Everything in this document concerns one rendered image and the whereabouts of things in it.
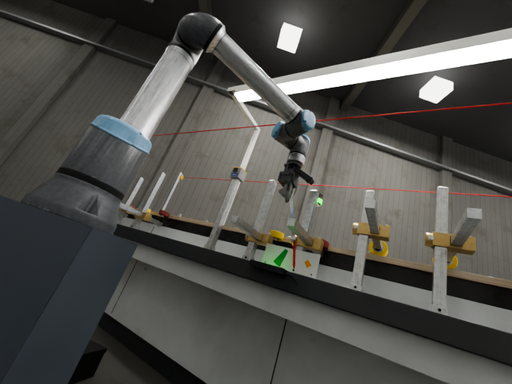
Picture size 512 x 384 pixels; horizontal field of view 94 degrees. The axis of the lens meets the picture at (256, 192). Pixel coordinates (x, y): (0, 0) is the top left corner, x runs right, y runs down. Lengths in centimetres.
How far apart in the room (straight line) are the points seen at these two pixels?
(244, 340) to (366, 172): 597
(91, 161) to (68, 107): 707
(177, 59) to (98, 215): 67
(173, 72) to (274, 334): 122
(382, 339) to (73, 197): 99
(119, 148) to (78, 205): 16
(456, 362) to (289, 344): 62
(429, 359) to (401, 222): 598
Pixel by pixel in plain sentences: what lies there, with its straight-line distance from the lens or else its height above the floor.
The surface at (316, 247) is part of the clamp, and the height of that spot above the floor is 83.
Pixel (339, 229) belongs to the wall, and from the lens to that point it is 601.
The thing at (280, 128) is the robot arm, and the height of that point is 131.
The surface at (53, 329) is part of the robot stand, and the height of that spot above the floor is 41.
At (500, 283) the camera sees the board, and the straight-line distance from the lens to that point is 129.
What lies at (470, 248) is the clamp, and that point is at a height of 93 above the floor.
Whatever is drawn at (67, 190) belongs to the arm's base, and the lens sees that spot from 64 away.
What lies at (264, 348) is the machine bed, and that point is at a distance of 136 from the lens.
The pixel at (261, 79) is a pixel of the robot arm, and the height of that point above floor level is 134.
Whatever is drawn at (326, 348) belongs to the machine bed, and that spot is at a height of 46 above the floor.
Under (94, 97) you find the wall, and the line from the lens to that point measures 764.
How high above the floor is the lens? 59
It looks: 21 degrees up
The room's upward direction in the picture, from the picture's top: 19 degrees clockwise
